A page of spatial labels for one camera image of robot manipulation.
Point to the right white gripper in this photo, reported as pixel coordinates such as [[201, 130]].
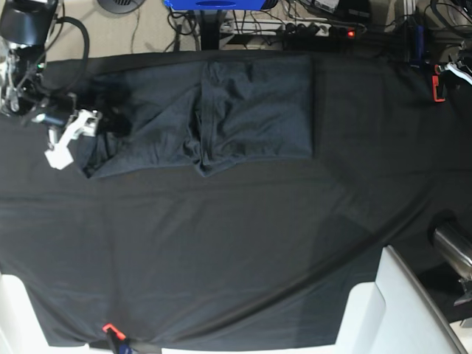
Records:
[[85, 123]]

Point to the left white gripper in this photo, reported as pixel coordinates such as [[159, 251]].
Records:
[[460, 63]]

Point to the dark grey T-shirt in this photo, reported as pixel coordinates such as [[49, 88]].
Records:
[[210, 114]]

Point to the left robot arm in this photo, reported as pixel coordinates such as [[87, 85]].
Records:
[[455, 17]]

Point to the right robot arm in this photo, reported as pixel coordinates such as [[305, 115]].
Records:
[[27, 34]]

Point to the orange black clamp right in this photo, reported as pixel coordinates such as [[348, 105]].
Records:
[[438, 83]]

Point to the orange black clamp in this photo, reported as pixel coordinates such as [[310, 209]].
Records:
[[117, 340], [438, 83]]

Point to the blue plastic bin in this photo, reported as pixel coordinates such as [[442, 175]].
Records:
[[182, 5]]

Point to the black table leg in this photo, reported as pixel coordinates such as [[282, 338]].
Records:
[[210, 22]]

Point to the shiny metal pole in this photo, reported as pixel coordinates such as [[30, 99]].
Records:
[[453, 242]]

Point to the white power strip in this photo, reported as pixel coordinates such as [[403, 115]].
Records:
[[250, 26]]

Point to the black table cloth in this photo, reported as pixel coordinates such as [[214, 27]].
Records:
[[262, 255]]

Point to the orange black clamp bottom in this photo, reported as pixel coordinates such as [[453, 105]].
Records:
[[117, 340]]

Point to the white panel left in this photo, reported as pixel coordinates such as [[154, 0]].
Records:
[[20, 329]]

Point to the white panel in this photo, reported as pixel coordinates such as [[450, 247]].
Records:
[[20, 329], [394, 314]]

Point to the white panel right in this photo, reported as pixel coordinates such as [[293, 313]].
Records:
[[394, 314]]

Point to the blue clamp handle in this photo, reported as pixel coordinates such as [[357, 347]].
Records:
[[416, 45]]

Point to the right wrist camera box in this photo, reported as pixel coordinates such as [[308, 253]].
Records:
[[59, 157]]

